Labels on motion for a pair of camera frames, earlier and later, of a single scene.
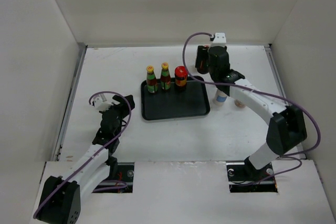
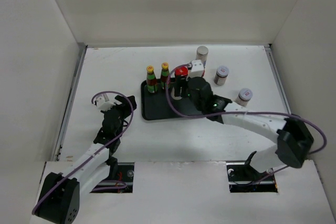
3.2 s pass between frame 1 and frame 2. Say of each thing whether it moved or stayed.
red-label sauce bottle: stayed
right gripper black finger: moved
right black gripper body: moved
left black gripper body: stayed
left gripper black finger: stayed
